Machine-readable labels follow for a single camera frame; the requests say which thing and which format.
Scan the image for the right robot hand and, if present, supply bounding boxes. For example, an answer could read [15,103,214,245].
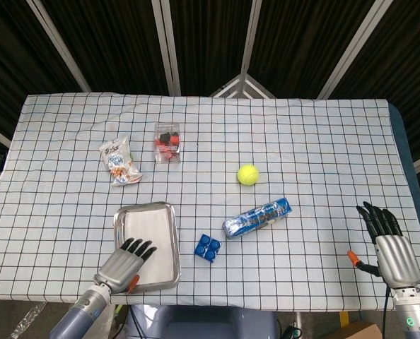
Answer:
[347,201,420,288]

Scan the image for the silver metal tray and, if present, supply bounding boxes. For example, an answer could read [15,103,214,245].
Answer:
[112,201,182,292]

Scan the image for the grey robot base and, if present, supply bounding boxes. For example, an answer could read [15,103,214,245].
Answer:
[126,304,279,339]

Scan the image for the blue cookie box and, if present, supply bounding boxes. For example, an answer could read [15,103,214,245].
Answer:
[222,196,293,241]

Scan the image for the cardboard box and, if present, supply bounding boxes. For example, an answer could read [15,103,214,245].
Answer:
[338,321,383,339]

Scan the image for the yellow tennis ball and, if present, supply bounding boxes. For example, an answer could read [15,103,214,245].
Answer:
[237,163,260,186]

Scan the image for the white metal frame stand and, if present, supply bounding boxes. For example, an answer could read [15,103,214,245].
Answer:
[209,73,275,100]

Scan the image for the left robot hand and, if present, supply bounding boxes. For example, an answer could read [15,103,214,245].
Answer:
[93,237,159,295]

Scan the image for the white frame post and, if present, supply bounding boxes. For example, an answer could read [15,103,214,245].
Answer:
[238,0,262,77]
[25,0,91,94]
[150,0,183,97]
[317,0,395,100]

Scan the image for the blue building block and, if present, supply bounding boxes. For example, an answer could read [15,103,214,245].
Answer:
[194,233,223,264]

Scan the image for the white paper sheet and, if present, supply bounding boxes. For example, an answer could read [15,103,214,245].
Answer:
[119,208,177,285]

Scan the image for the clear plastic box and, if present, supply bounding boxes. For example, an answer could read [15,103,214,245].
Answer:
[153,121,182,165]

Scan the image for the checkered tablecloth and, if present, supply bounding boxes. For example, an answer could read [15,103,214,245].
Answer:
[0,93,420,314]

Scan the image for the crumpled snack bag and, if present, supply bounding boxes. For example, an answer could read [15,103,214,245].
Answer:
[100,135,143,187]

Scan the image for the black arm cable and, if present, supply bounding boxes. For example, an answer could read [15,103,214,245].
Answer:
[380,285,392,339]

